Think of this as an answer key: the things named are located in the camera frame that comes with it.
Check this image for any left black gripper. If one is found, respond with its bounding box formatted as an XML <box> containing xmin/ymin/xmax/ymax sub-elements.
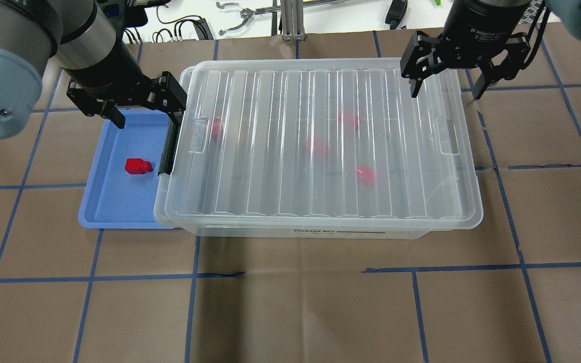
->
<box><xmin>67</xmin><ymin>71</ymin><xmax>187</xmax><ymax>175</ymax></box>

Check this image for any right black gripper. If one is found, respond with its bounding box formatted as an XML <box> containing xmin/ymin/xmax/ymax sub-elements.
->
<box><xmin>400</xmin><ymin>14</ymin><xmax>531</xmax><ymax>100</ymax></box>

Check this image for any red block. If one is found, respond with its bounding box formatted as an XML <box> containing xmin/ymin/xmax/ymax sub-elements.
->
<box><xmin>337</xmin><ymin>112</ymin><xmax>361</xmax><ymax>132</ymax></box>
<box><xmin>304</xmin><ymin>138</ymin><xmax>330</xmax><ymax>158</ymax></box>
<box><xmin>124</xmin><ymin>158</ymin><xmax>154</xmax><ymax>175</ymax></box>
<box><xmin>210</xmin><ymin>117</ymin><xmax>224</xmax><ymax>140</ymax></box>
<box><xmin>356</xmin><ymin>166</ymin><xmax>377</xmax><ymax>188</ymax></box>

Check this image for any clear plastic box lid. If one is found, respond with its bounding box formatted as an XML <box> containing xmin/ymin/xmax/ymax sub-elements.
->
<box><xmin>153</xmin><ymin>57</ymin><xmax>484</xmax><ymax>230</ymax></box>

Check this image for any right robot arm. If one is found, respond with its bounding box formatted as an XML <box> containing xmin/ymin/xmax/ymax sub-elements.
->
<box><xmin>400</xmin><ymin>1</ymin><xmax>581</xmax><ymax>99</ymax></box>

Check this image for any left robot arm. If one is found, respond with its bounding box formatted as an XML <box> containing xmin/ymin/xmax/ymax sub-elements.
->
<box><xmin>0</xmin><ymin>1</ymin><xmax>187</xmax><ymax>174</ymax></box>

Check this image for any clear plastic storage box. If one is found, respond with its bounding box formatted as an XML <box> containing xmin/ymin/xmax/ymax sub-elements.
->
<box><xmin>158</xmin><ymin>66</ymin><xmax>472</xmax><ymax>239</ymax></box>

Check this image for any blue plastic tray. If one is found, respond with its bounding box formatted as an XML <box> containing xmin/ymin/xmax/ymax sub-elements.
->
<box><xmin>78</xmin><ymin>109</ymin><xmax>169</xmax><ymax>229</ymax></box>

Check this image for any black tool on bench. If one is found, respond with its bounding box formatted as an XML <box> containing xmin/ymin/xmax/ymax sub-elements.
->
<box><xmin>384</xmin><ymin>0</ymin><xmax>408</xmax><ymax>30</ymax></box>

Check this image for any checkered calibration board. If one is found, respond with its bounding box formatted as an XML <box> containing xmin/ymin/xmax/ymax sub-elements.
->
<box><xmin>519</xmin><ymin>1</ymin><xmax>552</xmax><ymax>25</ymax></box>

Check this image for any black power adapter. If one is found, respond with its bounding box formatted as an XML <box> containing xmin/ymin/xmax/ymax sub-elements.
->
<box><xmin>193</xmin><ymin>18</ymin><xmax>214</xmax><ymax>40</ymax></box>

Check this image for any aluminium frame post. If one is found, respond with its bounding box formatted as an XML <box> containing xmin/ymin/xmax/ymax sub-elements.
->
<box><xmin>280</xmin><ymin>0</ymin><xmax>306</xmax><ymax>41</ymax></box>

